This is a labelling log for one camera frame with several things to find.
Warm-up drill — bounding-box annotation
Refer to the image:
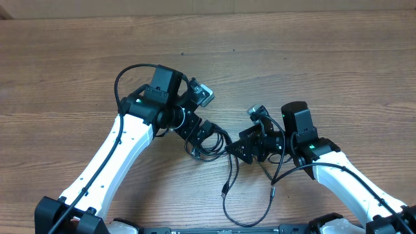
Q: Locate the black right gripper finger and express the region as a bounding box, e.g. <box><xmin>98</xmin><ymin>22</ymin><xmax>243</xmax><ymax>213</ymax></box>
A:
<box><xmin>226</xmin><ymin>137</ymin><xmax>259</xmax><ymax>164</ymax></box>
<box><xmin>239</xmin><ymin>123</ymin><xmax>263</xmax><ymax>140</ymax></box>

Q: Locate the black USB cable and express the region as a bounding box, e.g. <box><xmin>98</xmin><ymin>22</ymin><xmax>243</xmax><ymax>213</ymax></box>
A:
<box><xmin>184</xmin><ymin>125</ymin><xmax>276</xmax><ymax>228</ymax></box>

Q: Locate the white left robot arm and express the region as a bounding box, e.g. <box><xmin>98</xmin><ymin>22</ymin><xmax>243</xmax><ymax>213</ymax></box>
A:
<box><xmin>34</xmin><ymin>65</ymin><xmax>214</xmax><ymax>233</ymax></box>

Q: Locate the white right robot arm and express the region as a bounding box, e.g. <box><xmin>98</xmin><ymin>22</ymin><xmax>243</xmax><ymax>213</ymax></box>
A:
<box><xmin>226</xmin><ymin>101</ymin><xmax>415</xmax><ymax>233</ymax></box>

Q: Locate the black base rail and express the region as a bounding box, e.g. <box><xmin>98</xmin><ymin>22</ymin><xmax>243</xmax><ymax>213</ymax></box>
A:
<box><xmin>139</xmin><ymin>223</ymin><xmax>365</xmax><ymax>234</ymax></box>

